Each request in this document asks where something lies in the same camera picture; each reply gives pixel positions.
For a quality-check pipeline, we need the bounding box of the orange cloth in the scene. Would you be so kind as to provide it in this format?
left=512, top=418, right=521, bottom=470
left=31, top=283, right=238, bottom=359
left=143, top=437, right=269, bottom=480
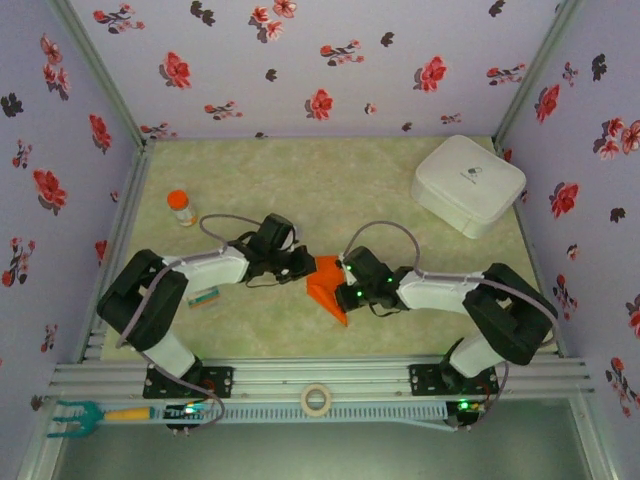
left=305, top=254, right=350, bottom=327

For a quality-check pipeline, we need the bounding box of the white square zip case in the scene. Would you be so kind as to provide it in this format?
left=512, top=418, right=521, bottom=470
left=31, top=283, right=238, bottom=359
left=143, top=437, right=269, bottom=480
left=409, top=134, right=528, bottom=240

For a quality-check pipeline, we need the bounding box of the teal and white small packet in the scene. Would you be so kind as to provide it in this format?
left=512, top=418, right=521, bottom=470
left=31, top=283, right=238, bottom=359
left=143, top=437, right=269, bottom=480
left=187, top=285, right=222, bottom=311

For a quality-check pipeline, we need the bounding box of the orange capped small bottle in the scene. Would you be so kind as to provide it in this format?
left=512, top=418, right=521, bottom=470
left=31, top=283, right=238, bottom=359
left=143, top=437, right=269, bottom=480
left=166, top=189, right=200, bottom=229

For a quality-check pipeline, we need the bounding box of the white tape roll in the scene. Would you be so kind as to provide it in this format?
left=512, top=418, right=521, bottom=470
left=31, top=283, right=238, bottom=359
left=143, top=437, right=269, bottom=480
left=300, top=383, right=335, bottom=419

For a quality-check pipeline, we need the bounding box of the grey right arm cable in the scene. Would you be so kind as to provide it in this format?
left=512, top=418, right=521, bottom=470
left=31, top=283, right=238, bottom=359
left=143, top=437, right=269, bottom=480
left=344, top=221, right=560, bottom=434

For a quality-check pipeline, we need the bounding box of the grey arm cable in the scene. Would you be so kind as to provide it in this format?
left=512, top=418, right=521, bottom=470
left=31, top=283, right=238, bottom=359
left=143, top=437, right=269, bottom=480
left=344, top=221, right=560, bottom=434
left=115, top=214, right=261, bottom=436

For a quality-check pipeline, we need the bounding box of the grey left arm cable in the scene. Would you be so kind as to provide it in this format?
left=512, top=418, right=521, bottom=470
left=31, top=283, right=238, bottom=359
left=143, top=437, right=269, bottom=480
left=115, top=214, right=261, bottom=436

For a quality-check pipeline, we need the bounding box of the aluminium mounting rail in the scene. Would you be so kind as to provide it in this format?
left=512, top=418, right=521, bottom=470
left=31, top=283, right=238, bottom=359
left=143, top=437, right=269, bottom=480
left=49, top=355, right=597, bottom=401

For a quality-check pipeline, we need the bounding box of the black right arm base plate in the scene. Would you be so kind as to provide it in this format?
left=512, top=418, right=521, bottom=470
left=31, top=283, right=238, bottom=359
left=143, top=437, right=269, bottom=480
left=408, top=363, right=501, bottom=399

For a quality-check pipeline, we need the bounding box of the grey slotted cable duct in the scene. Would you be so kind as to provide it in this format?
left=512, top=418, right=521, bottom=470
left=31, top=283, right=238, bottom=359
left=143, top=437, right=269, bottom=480
left=214, top=403, right=449, bottom=424

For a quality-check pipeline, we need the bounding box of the aluminium side rail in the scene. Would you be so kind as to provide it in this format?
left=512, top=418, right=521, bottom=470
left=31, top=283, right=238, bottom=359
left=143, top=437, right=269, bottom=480
left=74, top=139, right=156, bottom=364
left=492, top=137, right=571, bottom=359

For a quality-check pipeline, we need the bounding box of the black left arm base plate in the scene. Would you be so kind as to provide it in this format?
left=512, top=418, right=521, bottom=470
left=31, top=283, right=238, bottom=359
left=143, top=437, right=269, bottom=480
left=143, top=366, right=235, bottom=400

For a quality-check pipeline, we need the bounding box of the aluminium corner post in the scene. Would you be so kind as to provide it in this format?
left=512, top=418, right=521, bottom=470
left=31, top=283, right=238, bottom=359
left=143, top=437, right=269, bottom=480
left=492, top=0, right=585, bottom=146
left=49, top=0, right=157, bottom=151

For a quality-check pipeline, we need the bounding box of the teal garden fork yellow handle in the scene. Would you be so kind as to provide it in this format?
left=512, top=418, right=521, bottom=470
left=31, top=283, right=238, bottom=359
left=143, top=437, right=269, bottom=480
left=46, top=398, right=156, bottom=440

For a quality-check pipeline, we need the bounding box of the aluminium frame leg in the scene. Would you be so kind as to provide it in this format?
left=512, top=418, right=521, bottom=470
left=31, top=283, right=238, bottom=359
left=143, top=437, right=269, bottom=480
left=569, top=397, right=619, bottom=480
left=14, top=399, right=71, bottom=480

